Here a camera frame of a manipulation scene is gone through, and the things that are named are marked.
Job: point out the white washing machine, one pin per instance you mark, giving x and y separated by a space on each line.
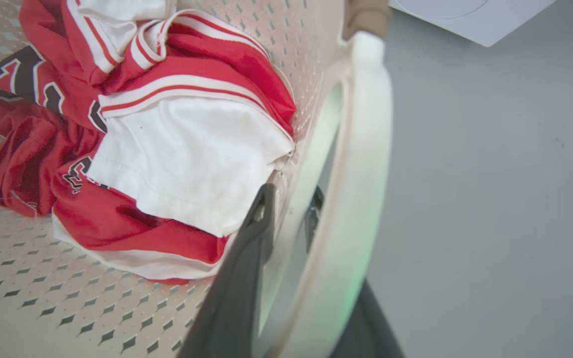
470 17

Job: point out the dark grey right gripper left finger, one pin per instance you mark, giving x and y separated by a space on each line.
237 288

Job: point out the red and white sports jersey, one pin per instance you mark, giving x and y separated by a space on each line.
177 149

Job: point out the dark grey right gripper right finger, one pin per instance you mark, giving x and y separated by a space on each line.
366 328

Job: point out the white perforated plastic laundry basket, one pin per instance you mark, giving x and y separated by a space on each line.
33 308

